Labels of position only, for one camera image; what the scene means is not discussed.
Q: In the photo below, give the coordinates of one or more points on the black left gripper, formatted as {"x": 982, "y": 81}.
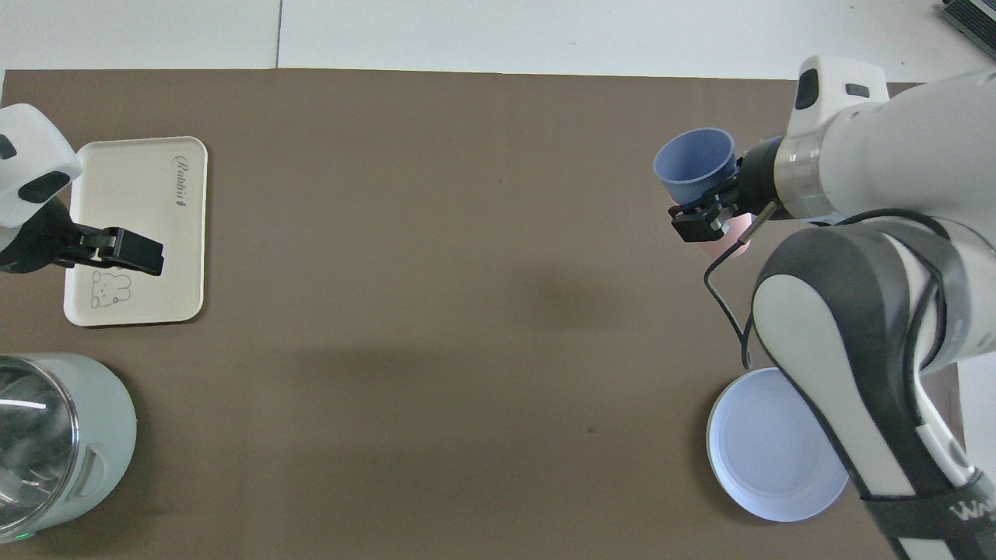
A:
{"x": 43, "y": 241}

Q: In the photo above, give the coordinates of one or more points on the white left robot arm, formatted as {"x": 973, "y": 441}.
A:
{"x": 31, "y": 167}

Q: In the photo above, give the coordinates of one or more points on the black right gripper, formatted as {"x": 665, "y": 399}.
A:
{"x": 756, "y": 183}

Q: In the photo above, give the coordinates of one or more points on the brown table mat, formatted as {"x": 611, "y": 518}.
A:
{"x": 467, "y": 311}

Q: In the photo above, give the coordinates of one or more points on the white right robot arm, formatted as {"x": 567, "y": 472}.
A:
{"x": 871, "y": 311}

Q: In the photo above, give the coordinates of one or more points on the blue ribbed cup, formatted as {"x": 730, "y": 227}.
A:
{"x": 694, "y": 159}

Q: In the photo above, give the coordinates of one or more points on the dark grey ribbed device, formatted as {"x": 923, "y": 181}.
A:
{"x": 973, "y": 17}

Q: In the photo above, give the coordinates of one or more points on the pale green metal pot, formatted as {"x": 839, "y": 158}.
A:
{"x": 70, "y": 443}

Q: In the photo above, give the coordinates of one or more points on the cream tray with bear print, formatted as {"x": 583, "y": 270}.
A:
{"x": 140, "y": 225}

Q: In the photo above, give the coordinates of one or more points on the pink cup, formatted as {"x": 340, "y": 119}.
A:
{"x": 727, "y": 237}

